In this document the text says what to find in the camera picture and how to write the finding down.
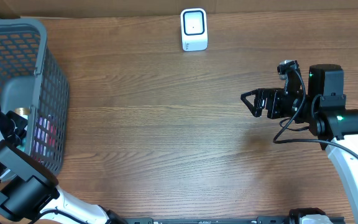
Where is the white tube gold cap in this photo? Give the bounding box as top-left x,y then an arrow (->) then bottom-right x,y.
14,108 -> 31,119

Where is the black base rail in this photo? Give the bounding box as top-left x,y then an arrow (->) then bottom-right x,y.
126,216 -> 289,224

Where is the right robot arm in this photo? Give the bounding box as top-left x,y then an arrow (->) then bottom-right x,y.
241,60 -> 358,223

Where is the grey plastic basket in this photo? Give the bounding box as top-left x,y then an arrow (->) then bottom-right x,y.
0,19 -> 70,175

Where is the purple snack package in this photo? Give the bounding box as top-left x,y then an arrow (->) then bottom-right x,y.
32,115 -> 57,159

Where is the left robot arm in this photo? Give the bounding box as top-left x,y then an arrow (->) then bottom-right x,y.
0,110 -> 126,223

